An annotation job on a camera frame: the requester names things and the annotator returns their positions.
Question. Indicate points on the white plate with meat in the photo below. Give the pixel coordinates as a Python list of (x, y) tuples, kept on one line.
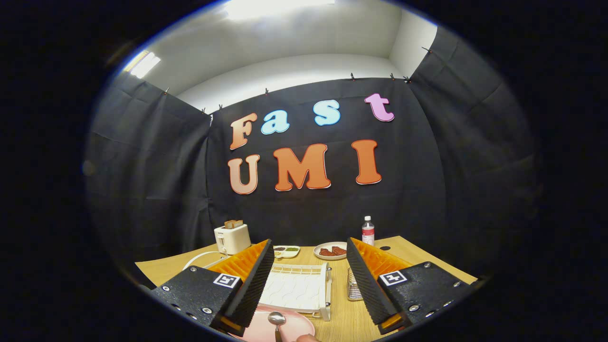
[(332, 257)]

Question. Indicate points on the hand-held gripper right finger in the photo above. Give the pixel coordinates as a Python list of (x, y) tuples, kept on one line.
[(365, 280)]

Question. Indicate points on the white toaster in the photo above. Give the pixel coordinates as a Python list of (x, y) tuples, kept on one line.
[(233, 240)]

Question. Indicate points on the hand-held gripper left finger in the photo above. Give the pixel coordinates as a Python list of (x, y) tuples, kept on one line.
[(254, 285)]

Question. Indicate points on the toast slice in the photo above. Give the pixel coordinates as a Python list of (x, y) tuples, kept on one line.
[(233, 223)]

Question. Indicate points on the small ceiling light panel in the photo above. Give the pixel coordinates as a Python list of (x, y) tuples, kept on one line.
[(144, 64)]

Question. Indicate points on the pink plate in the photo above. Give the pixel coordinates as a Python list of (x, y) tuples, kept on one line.
[(299, 327)]

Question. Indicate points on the clear plastic water bottle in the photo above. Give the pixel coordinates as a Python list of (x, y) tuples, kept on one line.
[(368, 233)]

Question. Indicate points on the black backdrop cloth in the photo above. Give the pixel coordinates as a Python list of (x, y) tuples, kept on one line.
[(437, 166)]

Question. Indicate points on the white divided condiment dish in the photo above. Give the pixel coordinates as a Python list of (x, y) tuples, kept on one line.
[(286, 253)]

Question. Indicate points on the white dish rack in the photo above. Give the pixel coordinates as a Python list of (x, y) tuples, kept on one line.
[(299, 287)]

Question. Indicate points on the large ceiling light panel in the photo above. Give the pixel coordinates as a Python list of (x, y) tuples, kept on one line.
[(280, 7)]

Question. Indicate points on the metal spoon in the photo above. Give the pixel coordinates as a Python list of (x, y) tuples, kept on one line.
[(277, 318)]

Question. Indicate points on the brown meat piece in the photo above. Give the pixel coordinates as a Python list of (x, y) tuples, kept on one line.
[(339, 250), (325, 252)]

